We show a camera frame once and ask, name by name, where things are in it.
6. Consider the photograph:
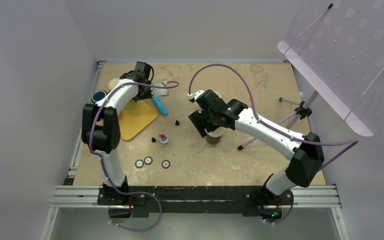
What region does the translucent perforated panel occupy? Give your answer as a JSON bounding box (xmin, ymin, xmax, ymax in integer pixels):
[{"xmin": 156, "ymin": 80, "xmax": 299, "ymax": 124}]
[{"xmin": 277, "ymin": 0, "xmax": 384, "ymax": 137}]

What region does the cream white mug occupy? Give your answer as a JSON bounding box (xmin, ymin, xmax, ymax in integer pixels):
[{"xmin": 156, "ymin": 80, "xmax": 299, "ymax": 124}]
[{"xmin": 107, "ymin": 78, "xmax": 120, "ymax": 91}]

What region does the black base bar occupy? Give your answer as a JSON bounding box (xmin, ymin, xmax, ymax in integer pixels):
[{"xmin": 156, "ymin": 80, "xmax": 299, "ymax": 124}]
[{"xmin": 97, "ymin": 185, "xmax": 293, "ymax": 219}]

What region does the dark blue mug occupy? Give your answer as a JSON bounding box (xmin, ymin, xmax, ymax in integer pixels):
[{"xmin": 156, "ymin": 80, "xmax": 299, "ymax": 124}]
[{"xmin": 90, "ymin": 89, "xmax": 108, "ymax": 104}]

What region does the right round token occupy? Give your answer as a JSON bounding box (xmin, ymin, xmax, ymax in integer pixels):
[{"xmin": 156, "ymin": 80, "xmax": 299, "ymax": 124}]
[{"xmin": 161, "ymin": 160, "xmax": 171, "ymax": 169}]

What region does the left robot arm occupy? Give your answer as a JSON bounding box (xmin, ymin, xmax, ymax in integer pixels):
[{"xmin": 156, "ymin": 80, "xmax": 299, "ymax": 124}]
[{"xmin": 81, "ymin": 61, "xmax": 154, "ymax": 205}]

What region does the yellow tray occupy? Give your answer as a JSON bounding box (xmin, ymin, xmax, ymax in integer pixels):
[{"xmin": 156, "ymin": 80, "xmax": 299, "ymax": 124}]
[{"xmin": 118, "ymin": 100, "xmax": 159, "ymax": 141}]

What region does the black mug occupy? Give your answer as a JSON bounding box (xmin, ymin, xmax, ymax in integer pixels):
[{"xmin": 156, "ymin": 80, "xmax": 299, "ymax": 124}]
[{"xmin": 205, "ymin": 127, "xmax": 225, "ymax": 145}]

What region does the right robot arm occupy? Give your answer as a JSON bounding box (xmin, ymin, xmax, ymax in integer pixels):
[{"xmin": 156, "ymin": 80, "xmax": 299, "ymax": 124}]
[{"xmin": 188, "ymin": 89, "xmax": 324, "ymax": 204}]

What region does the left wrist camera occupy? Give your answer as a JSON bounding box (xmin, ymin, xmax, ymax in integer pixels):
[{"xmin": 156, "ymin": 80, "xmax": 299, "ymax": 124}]
[{"xmin": 150, "ymin": 81, "xmax": 169, "ymax": 98}]

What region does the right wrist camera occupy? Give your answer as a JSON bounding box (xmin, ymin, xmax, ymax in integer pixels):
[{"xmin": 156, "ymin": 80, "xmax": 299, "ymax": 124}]
[{"xmin": 187, "ymin": 90, "xmax": 205, "ymax": 103}]

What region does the blue plastic tube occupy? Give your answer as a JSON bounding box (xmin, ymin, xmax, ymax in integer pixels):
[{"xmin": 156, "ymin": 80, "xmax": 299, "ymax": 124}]
[{"xmin": 152, "ymin": 97, "xmax": 169, "ymax": 117}]

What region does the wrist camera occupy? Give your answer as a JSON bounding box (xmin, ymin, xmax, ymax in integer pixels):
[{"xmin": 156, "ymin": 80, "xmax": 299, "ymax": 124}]
[
  {"xmin": 187, "ymin": 90, "xmax": 205, "ymax": 103},
  {"xmin": 150, "ymin": 81, "xmax": 169, "ymax": 98}
]

